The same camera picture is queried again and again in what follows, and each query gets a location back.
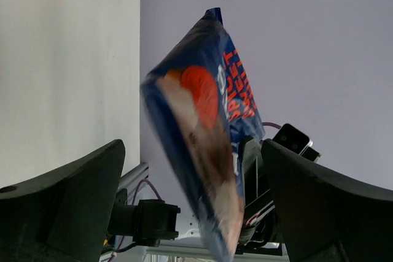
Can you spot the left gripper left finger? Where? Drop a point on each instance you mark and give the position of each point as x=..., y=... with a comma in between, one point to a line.
x=62, y=215

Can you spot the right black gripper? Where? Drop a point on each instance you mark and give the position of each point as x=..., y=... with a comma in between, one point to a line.
x=260, y=221

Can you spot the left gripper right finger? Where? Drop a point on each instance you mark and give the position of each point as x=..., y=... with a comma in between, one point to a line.
x=324, y=215

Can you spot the blue Burts bag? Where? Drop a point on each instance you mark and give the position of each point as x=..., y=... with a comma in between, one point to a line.
x=200, y=104

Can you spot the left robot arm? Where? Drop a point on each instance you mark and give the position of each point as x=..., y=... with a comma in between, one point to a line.
x=147, y=222

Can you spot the aluminium mounting rail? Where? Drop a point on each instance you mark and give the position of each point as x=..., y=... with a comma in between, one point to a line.
x=187, y=247

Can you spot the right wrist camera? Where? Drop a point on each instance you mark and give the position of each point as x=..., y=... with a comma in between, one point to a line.
x=296, y=141

